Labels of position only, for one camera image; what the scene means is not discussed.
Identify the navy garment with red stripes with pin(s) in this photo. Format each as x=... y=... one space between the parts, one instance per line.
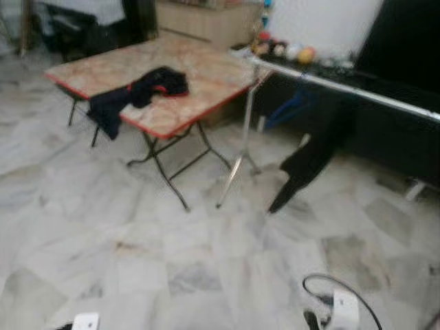
x=151 y=82

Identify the black printed T-shirt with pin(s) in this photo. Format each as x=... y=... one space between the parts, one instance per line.
x=316 y=151

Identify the black TV cabinet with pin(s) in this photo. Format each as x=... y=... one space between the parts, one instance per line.
x=385 y=144

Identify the steel clothes rack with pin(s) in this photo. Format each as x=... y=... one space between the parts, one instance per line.
x=357 y=93

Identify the yellow round plush toy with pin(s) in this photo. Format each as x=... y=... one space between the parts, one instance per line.
x=307 y=55

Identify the white round plush toy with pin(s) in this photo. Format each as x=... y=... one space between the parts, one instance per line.
x=293 y=52

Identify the black round plush toy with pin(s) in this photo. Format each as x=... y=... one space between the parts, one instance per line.
x=278 y=49

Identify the black flat television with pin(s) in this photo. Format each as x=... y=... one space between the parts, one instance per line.
x=405 y=48

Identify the light wooden cabinet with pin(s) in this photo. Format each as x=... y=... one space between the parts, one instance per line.
x=206 y=24

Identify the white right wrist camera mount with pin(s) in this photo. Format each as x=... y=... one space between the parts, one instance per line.
x=346 y=313

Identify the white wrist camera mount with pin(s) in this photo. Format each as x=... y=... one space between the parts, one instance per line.
x=346 y=313
x=86 y=322

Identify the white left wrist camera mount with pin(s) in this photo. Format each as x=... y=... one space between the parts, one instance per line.
x=86 y=322

